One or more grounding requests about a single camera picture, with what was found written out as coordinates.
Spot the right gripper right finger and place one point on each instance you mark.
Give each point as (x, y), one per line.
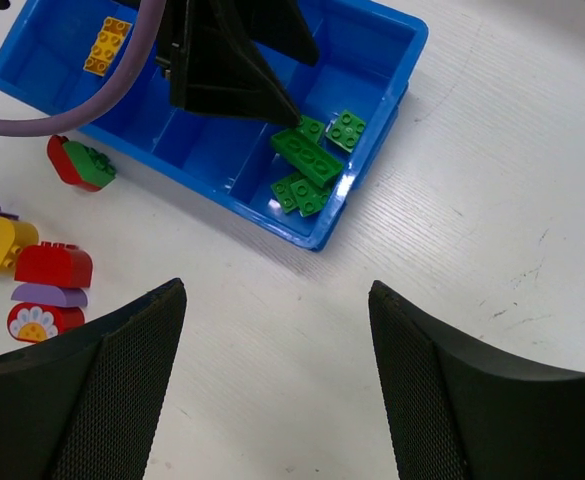
(459, 408)

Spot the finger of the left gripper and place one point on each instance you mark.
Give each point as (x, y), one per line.
(278, 25)
(201, 83)

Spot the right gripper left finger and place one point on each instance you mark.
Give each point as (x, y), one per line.
(86, 404)

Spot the small green lego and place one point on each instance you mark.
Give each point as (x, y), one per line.
(346, 130)

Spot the long green lego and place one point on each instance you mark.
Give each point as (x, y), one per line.
(301, 148)

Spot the green number two lego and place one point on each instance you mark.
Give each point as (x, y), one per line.
(296, 192)

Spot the red green curved lego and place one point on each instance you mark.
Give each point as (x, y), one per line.
(78, 165)

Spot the blue divided bin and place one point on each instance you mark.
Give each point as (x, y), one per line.
(368, 53)

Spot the red flower lego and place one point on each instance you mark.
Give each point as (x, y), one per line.
(35, 323)

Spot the light purple lego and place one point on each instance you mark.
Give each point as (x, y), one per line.
(50, 295)

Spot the yellow rounded lego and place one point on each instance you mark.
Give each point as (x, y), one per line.
(15, 236)

